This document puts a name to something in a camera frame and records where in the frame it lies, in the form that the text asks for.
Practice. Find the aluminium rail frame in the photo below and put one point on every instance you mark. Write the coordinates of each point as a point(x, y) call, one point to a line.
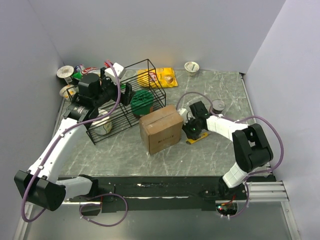
point(267, 191)

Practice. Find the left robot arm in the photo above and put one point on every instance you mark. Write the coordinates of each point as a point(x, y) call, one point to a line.
point(62, 140)

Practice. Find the blue white small can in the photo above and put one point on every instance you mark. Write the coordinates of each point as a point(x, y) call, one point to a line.
point(78, 68)

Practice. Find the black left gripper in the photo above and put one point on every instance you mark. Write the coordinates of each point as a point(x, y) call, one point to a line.
point(126, 97)

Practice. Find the yellow utility knife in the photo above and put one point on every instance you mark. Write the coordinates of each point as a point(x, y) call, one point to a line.
point(191, 141)

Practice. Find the black wire rack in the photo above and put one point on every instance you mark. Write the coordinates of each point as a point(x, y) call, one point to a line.
point(111, 100)

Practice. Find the white yellow noodle cup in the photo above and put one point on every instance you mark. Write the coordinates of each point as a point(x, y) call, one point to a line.
point(68, 92)

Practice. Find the orange label tin can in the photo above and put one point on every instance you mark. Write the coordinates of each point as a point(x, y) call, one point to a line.
point(218, 106)

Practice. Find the green wrapped round package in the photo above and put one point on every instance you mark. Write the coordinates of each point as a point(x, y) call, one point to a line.
point(142, 103)

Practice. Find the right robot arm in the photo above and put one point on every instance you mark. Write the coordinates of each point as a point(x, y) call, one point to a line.
point(251, 147)

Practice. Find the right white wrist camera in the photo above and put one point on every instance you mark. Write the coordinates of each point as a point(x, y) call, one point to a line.
point(185, 114)

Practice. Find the brown cardboard express box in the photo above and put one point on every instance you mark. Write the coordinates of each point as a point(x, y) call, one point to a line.
point(161, 129)

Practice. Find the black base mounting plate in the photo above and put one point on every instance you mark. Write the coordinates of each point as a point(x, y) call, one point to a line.
point(119, 203)

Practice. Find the yellow chips bag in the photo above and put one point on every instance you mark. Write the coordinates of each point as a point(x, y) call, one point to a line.
point(160, 77)

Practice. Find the white cup brown lid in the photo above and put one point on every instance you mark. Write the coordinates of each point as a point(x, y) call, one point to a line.
point(66, 72)

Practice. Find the white green bowl container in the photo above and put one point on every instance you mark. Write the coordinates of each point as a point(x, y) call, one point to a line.
point(102, 127)

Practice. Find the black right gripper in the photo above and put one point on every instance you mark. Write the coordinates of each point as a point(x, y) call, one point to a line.
point(189, 134)

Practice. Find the white yogurt cup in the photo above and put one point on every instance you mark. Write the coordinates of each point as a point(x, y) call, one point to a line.
point(191, 68)

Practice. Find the green white cassava chips bag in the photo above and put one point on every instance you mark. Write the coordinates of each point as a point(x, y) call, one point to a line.
point(90, 70)

